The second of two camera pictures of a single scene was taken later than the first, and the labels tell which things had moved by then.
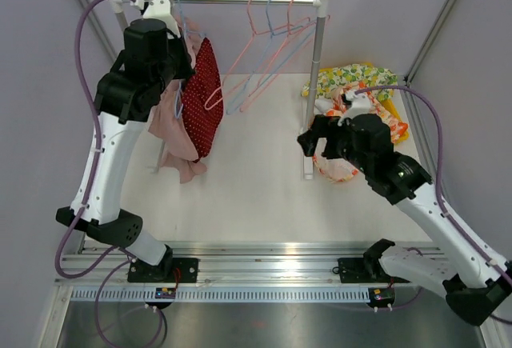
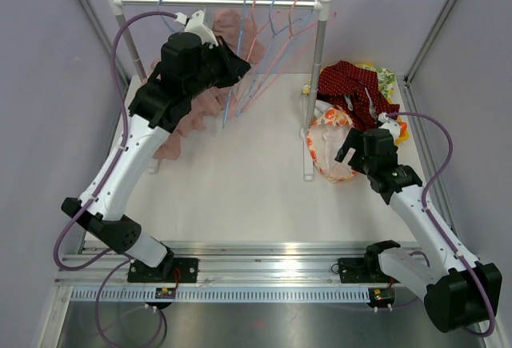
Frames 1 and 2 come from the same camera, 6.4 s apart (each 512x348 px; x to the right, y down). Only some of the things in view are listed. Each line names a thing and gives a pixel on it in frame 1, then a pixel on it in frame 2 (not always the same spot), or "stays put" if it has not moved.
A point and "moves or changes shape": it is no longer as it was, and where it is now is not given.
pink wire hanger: (254, 31) -> (256, 34)
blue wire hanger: (188, 33) moves or changes shape
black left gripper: (186, 69) -> (226, 58)
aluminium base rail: (235, 271) stays put
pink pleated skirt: (166, 123) moves or changes shape
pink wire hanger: (243, 106) -> (252, 102)
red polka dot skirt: (202, 102) -> (354, 91)
